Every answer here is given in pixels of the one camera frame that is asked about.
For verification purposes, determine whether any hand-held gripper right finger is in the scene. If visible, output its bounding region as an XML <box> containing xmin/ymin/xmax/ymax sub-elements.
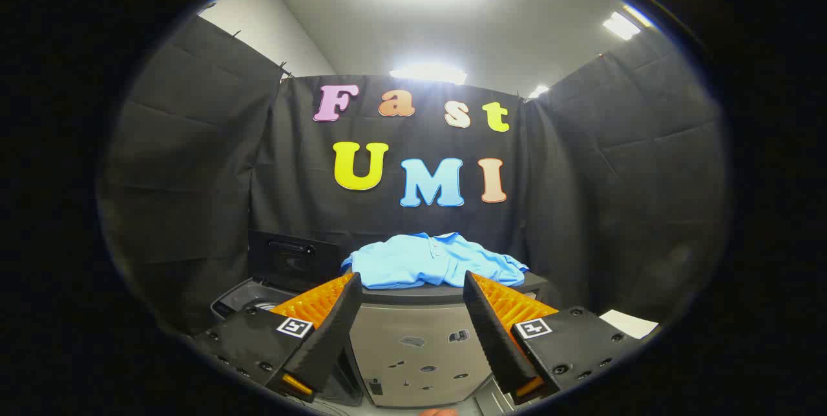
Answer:
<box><xmin>463</xmin><ymin>270</ymin><xmax>642</xmax><ymax>404</ymax></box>

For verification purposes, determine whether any black backdrop cloth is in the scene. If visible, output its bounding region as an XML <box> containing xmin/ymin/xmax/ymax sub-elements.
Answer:
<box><xmin>97</xmin><ymin>12</ymin><xmax>731</xmax><ymax>339</ymax></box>

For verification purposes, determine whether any grey washing machine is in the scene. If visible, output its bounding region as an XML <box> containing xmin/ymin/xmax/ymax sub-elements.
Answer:
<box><xmin>210</xmin><ymin>277</ymin><xmax>304</xmax><ymax>323</ymax></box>

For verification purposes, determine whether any dark glass washing machine lid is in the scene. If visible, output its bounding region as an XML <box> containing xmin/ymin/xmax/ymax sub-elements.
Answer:
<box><xmin>248</xmin><ymin>229</ymin><xmax>351</xmax><ymax>294</ymax></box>

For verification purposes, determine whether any light blue polo shirt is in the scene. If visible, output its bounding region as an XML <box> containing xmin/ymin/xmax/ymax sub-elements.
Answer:
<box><xmin>340</xmin><ymin>232</ymin><xmax>530</xmax><ymax>291</ymax></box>

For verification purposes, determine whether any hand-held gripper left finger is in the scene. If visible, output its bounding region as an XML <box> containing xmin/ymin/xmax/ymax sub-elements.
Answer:
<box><xmin>194</xmin><ymin>272</ymin><xmax>364</xmax><ymax>402</ymax></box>

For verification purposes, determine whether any white paper sheet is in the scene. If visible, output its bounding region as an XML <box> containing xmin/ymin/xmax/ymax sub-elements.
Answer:
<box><xmin>600</xmin><ymin>309</ymin><xmax>660</xmax><ymax>340</ymax></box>

